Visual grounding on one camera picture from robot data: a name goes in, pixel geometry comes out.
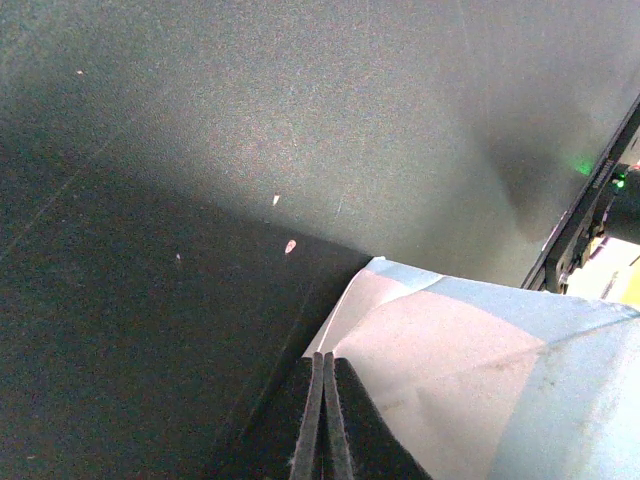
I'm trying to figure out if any light blue paper bag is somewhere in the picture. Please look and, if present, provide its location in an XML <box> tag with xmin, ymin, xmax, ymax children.
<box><xmin>309</xmin><ymin>257</ymin><xmax>639</xmax><ymax>479</ymax></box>

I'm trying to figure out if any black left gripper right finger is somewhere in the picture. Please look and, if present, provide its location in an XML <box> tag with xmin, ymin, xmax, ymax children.
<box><xmin>322</xmin><ymin>353</ymin><xmax>430</xmax><ymax>480</ymax></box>

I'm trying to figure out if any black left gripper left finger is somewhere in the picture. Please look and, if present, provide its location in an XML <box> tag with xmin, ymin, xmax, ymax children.
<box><xmin>214</xmin><ymin>353</ymin><xmax>324</xmax><ymax>479</ymax></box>

